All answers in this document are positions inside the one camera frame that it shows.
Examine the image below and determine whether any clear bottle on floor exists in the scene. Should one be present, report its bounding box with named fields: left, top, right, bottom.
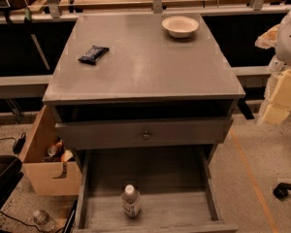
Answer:
left=33, top=210, right=56, bottom=233

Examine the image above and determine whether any bottle inside cardboard box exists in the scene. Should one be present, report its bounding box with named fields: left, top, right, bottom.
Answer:
left=48, top=142, right=63, bottom=156

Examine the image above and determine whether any clear plastic water bottle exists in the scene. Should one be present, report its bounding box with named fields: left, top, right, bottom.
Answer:
left=121, top=184, right=141, bottom=218

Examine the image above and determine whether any grey open middle drawer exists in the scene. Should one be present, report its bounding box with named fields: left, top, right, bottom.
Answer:
left=74, top=147, right=238, bottom=233

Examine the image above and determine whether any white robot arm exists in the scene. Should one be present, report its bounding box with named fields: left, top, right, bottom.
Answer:
left=255, top=10, right=291, bottom=125

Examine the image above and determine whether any cardboard box on floor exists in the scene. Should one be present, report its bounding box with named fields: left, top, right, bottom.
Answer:
left=19, top=106, right=81, bottom=196

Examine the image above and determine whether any black equipment at left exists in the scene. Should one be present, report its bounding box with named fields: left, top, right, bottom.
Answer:
left=0, top=155, right=23, bottom=210

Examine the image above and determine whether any black power adapter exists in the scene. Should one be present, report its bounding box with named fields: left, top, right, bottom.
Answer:
left=13, top=132, right=26, bottom=154

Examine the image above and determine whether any white paper bowl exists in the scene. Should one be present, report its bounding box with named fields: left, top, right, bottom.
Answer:
left=162, top=17, right=199, bottom=39

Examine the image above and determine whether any black chair base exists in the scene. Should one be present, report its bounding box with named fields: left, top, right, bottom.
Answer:
left=273, top=183, right=291, bottom=200

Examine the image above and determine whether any dark snack bar packet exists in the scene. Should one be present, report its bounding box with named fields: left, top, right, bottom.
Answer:
left=79, top=46, right=110, bottom=65

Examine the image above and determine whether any grey top drawer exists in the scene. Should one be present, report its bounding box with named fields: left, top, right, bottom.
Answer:
left=56, top=116, right=233, bottom=150

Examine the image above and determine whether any grey wooden drawer cabinet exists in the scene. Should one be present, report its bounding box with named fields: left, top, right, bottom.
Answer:
left=42, top=13, right=246, bottom=233

